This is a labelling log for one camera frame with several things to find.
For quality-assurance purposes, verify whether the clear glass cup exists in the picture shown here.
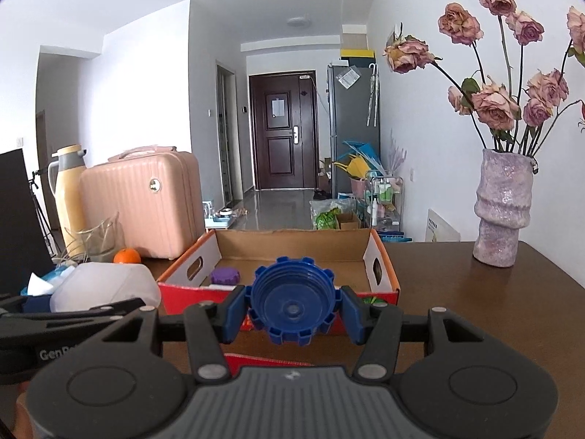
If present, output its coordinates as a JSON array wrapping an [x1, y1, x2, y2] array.
[[75, 213, 125, 263]]

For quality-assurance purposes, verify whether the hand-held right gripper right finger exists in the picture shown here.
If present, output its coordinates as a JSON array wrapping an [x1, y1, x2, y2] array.
[[339, 286, 485, 381]]

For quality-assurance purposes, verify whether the purple notched bottle cap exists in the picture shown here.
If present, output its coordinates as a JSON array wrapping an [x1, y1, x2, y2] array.
[[210, 267, 241, 286]]

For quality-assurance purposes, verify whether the black monitor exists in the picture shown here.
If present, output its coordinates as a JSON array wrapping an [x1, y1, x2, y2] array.
[[0, 149, 54, 284]]

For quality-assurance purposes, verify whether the purple plume decoration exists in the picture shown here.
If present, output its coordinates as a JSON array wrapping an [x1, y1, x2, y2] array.
[[388, 130, 407, 175]]

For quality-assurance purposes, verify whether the red cardboard box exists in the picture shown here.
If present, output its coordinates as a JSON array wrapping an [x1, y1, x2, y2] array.
[[156, 229, 401, 334]]

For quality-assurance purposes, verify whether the yellow and black box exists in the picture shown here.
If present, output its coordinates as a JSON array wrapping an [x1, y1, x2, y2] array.
[[340, 47, 375, 65]]

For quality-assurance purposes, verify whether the white leaning board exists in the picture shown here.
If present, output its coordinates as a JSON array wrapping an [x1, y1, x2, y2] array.
[[425, 209, 461, 243]]

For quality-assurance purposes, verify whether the blue tissue pack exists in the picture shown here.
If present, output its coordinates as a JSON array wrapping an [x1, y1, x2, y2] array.
[[20, 266, 78, 297]]

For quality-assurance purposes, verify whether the grey refrigerator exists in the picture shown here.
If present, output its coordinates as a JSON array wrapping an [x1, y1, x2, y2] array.
[[327, 63, 381, 197]]

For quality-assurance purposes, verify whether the pink ribbed suitcase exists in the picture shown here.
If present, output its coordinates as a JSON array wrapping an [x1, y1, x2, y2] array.
[[80, 146, 206, 261]]

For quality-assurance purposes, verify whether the black tripod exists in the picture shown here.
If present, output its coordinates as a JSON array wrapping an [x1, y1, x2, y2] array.
[[28, 170, 62, 257]]

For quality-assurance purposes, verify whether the clear document pouch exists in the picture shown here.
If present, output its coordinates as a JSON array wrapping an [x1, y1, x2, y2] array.
[[337, 68, 362, 90]]

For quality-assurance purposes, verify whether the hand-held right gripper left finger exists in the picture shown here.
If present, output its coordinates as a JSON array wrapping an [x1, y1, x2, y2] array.
[[103, 286, 251, 381]]

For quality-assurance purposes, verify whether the purple textured vase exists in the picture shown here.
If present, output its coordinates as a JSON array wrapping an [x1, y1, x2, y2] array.
[[472, 149, 535, 268]]

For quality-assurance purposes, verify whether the blue notched bottle cap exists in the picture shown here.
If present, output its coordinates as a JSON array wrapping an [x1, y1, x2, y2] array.
[[246, 257, 343, 346]]

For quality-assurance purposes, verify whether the bunch of dried pink roses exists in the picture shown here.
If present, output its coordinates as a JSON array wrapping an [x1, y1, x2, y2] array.
[[383, 0, 585, 156]]

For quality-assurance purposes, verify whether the yellow thermos jug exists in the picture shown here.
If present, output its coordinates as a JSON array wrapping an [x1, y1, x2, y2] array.
[[48, 145, 88, 257]]

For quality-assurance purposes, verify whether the white folded umbrella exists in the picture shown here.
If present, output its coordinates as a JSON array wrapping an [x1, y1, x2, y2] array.
[[367, 64, 381, 127]]

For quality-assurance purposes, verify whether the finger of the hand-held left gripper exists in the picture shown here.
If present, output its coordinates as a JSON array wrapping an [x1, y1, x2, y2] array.
[[0, 297, 147, 337]]

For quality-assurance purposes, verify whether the white baseball cap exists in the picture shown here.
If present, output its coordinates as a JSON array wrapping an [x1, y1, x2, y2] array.
[[49, 262, 162, 314]]

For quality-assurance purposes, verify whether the metal rolling cart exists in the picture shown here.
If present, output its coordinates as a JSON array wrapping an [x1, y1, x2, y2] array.
[[366, 175, 404, 234]]

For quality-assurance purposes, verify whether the green plastic bag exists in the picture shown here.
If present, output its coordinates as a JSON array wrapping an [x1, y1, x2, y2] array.
[[311, 200, 343, 230]]

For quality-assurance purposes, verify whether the dark brown entrance door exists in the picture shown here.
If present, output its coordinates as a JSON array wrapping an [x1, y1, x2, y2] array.
[[249, 72, 317, 191]]

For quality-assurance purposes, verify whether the yellow plastic stool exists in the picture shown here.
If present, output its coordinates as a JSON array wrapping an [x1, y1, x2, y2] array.
[[333, 155, 369, 179]]

